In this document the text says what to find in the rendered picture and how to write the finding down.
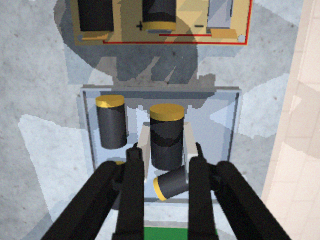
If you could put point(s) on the black battery with gold top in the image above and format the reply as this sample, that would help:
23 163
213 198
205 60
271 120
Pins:
111 121
96 15
159 15
166 132
171 183
116 204

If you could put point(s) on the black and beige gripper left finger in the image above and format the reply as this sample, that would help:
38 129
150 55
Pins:
84 216

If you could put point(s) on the green open-top box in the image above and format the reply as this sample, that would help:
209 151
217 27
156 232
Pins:
165 233

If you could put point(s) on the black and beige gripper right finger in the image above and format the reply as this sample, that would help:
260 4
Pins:
247 215

